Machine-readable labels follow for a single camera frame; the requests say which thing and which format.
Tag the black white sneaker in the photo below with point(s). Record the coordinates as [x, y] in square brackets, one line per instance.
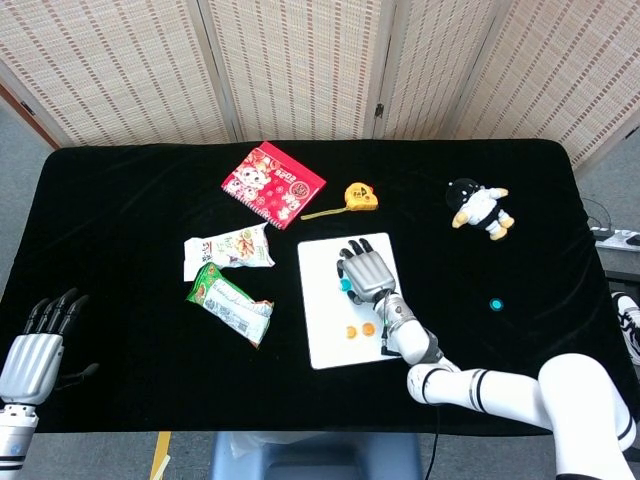
[631, 320]

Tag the green snack packet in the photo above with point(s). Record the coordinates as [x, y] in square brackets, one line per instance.
[230, 305]

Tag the white rectangular board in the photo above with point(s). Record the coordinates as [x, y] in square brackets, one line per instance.
[320, 310]

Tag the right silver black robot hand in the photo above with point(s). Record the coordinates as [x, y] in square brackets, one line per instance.
[367, 272]

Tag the black velvet tablecloth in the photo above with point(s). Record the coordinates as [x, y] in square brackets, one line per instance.
[125, 225]

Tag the white snack packet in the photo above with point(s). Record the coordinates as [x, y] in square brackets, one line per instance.
[235, 247]

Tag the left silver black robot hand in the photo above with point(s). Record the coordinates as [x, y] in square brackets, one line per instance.
[30, 367]

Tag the white power strip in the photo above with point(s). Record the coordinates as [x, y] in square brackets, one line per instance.
[617, 240]

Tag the yellow tape measure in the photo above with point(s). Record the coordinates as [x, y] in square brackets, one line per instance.
[361, 196]

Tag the black white plush toy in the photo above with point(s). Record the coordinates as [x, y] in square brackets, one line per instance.
[482, 205]

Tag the cyan button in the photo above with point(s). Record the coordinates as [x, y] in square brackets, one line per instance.
[344, 286]
[496, 304]

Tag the bamboo folding screen panel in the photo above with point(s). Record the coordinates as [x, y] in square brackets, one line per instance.
[560, 70]
[295, 65]
[430, 70]
[115, 70]

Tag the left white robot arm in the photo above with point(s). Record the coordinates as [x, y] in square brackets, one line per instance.
[15, 435]

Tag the yellow floor strip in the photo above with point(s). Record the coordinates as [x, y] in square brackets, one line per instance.
[161, 450]

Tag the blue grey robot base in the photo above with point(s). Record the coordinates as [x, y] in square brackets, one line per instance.
[350, 450]

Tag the red spiral calendar notebook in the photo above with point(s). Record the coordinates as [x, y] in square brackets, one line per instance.
[272, 185]

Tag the orange button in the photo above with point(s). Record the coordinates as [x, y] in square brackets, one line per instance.
[368, 328]
[351, 332]

